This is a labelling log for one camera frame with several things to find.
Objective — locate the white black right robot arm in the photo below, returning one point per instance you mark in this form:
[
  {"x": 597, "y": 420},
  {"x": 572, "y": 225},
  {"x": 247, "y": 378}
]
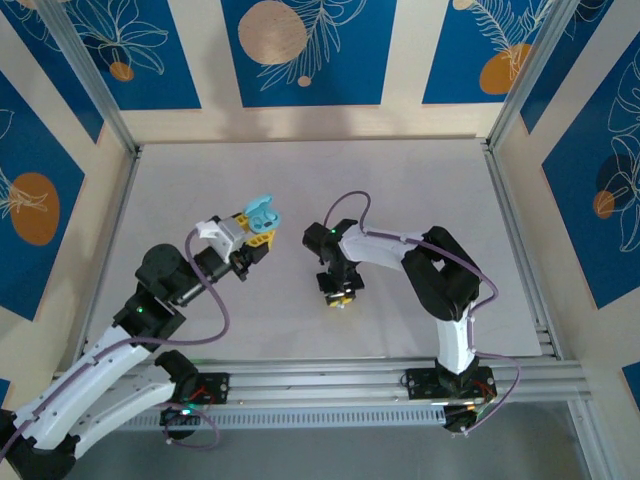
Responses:
[{"x": 375, "y": 252}]

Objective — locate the blue earbud case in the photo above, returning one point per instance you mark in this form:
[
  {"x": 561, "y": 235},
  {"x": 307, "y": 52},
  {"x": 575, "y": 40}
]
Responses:
[{"x": 265, "y": 220}]

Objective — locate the aluminium frame post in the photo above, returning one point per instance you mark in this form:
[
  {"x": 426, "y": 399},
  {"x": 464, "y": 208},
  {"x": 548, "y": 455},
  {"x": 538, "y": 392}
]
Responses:
[
  {"x": 93, "y": 75},
  {"x": 525, "y": 75}
]

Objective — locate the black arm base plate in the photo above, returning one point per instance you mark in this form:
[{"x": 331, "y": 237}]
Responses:
[
  {"x": 220, "y": 387},
  {"x": 417, "y": 385}
]

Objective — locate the long aluminium base rail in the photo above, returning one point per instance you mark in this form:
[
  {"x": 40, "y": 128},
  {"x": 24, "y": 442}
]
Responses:
[{"x": 320, "y": 380}]

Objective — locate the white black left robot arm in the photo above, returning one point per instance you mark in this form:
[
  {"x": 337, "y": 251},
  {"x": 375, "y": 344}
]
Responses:
[{"x": 100, "y": 385}]

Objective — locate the aluminium side rail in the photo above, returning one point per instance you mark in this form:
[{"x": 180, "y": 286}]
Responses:
[
  {"x": 506, "y": 200},
  {"x": 121, "y": 200}
]

